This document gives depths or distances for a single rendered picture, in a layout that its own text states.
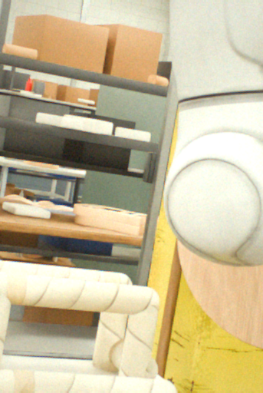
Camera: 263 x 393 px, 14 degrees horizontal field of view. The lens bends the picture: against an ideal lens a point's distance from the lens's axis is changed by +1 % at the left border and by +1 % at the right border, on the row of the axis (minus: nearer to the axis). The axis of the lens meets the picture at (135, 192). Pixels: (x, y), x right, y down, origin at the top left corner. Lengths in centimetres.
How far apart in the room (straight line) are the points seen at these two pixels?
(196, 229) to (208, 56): 13
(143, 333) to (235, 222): 42
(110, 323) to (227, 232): 49
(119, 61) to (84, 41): 25
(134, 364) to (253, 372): 106
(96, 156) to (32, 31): 80
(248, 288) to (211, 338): 95
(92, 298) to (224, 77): 39
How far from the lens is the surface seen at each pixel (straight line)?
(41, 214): 515
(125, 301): 112
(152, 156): 470
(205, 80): 79
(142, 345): 114
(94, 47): 602
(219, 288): 118
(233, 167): 73
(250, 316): 117
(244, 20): 77
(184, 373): 215
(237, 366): 216
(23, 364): 118
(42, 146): 596
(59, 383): 103
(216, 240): 74
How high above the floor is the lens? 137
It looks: 3 degrees down
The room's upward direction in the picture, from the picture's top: 10 degrees clockwise
